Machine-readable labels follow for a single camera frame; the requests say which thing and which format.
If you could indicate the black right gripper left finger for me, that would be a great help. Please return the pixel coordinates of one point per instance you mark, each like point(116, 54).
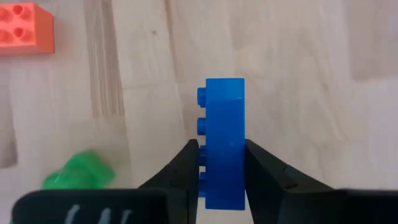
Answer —
point(183, 186)

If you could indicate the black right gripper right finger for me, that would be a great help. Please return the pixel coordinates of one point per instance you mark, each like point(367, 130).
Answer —
point(273, 193)

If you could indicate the green toy building block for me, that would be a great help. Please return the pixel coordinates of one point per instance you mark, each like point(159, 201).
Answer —
point(81, 171)

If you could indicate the orange toy building block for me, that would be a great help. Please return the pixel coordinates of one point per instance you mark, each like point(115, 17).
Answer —
point(25, 31)

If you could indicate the blue toy building block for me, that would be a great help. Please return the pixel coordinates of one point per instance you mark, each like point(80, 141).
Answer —
point(225, 140)

